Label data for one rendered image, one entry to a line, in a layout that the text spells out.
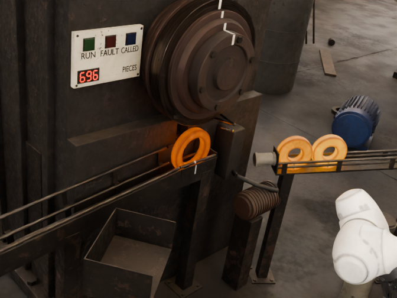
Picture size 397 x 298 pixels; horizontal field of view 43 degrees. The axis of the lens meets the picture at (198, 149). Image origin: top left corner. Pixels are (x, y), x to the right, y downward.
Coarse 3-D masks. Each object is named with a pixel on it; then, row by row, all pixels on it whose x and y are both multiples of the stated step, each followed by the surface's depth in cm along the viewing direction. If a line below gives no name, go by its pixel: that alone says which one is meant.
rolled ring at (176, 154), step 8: (192, 128) 196; (200, 128) 199; (184, 136) 193; (192, 136) 194; (200, 136) 198; (208, 136) 201; (176, 144) 193; (184, 144) 193; (200, 144) 205; (208, 144) 204; (176, 152) 193; (200, 152) 205; (208, 152) 206; (176, 160) 194; (192, 160) 205
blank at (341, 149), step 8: (328, 136) 218; (336, 136) 218; (320, 144) 218; (328, 144) 218; (336, 144) 219; (344, 144) 219; (320, 152) 219; (336, 152) 222; (344, 152) 221; (328, 168) 225
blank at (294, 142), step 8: (296, 136) 217; (280, 144) 217; (288, 144) 215; (296, 144) 216; (304, 144) 216; (280, 152) 217; (288, 152) 217; (304, 152) 218; (312, 152) 219; (280, 160) 219; (288, 160) 219; (296, 160) 220; (304, 160) 220; (296, 168) 222
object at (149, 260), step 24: (120, 216) 168; (144, 216) 165; (96, 240) 151; (120, 240) 170; (144, 240) 170; (168, 240) 168; (96, 264) 144; (120, 264) 161; (144, 264) 162; (96, 288) 148; (120, 288) 146; (144, 288) 144
